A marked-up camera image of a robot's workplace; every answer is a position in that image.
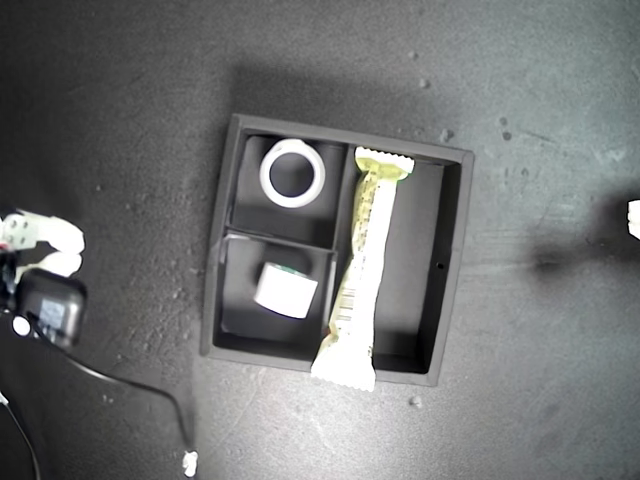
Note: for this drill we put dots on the plain white tape roll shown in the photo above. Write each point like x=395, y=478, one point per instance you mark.
x=266, y=180

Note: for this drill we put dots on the white tape roll green core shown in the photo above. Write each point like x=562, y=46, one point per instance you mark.
x=285, y=292

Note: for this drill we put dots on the black tray with wells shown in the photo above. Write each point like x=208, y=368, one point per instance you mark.
x=410, y=280

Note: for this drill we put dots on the snack bar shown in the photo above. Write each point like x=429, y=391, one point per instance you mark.
x=365, y=280

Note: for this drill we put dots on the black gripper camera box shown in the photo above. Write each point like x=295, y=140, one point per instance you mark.
x=50, y=310

